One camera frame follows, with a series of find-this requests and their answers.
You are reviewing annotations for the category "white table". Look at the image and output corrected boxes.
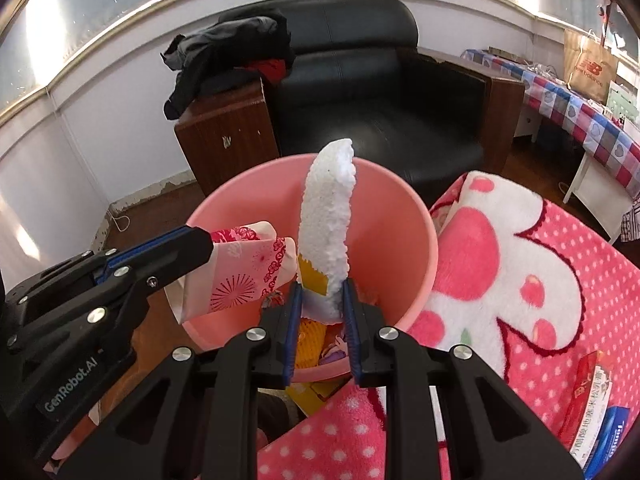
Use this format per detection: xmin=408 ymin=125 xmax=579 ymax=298
xmin=515 ymin=105 xmax=637 ymax=247

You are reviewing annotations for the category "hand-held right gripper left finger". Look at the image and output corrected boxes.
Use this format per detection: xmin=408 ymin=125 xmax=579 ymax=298
xmin=57 ymin=282 xmax=304 ymax=480

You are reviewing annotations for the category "wooden side table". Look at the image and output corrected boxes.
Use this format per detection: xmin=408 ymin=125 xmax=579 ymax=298
xmin=415 ymin=47 xmax=526 ymax=177
xmin=174 ymin=77 xmax=281 ymax=199

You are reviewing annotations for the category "white foam piece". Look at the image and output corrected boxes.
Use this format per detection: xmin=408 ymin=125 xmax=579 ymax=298
xmin=297 ymin=137 xmax=359 ymax=322

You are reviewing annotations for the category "blue box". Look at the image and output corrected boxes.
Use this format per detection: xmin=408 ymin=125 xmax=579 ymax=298
xmin=582 ymin=405 xmax=632 ymax=479

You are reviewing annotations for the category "green box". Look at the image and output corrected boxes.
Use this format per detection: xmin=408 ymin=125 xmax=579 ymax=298
xmin=606 ymin=80 xmax=640 ymax=124

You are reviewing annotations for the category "red and white packet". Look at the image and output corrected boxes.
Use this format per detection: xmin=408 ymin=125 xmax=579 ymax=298
xmin=557 ymin=350 xmax=619 ymax=466

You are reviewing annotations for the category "brown paper bag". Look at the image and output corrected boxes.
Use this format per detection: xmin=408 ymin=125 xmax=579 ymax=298
xmin=563 ymin=27 xmax=621 ymax=104

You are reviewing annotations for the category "checkered tablecloth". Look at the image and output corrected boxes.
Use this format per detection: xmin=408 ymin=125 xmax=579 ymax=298
xmin=460 ymin=47 xmax=640 ymax=241

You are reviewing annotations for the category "black leather sofa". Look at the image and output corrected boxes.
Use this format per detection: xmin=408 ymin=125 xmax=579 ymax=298
xmin=220 ymin=0 xmax=489 ymax=186

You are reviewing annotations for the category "purple packet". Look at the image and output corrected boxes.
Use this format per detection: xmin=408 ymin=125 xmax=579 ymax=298
xmin=320 ymin=335 xmax=349 ymax=364

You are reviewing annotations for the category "pink patterned tissue pack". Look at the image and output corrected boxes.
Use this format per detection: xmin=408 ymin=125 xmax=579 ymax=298
xmin=167 ymin=220 xmax=300 ymax=324

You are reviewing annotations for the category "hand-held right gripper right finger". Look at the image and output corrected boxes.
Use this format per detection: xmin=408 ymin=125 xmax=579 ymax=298
xmin=341 ymin=280 xmax=585 ymax=480

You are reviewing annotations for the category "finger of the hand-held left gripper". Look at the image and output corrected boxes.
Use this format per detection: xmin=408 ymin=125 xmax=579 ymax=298
xmin=5 ymin=226 xmax=197 ymax=307
xmin=7 ymin=231 xmax=216 ymax=352

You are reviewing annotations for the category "black jacket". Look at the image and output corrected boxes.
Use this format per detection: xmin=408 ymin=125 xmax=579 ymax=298
xmin=160 ymin=7 xmax=296 ymax=121

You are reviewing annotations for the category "pink plastic bin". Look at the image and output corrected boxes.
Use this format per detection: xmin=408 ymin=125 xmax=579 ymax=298
xmin=172 ymin=154 xmax=440 ymax=385

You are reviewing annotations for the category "pink dotted printed blanket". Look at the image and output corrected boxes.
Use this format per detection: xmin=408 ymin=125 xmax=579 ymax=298
xmin=257 ymin=170 xmax=640 ymax=480

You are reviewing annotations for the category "yellow foam net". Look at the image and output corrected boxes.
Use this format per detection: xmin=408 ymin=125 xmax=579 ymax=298
xmin=295 ymin=317 xmax=342 ymax=372

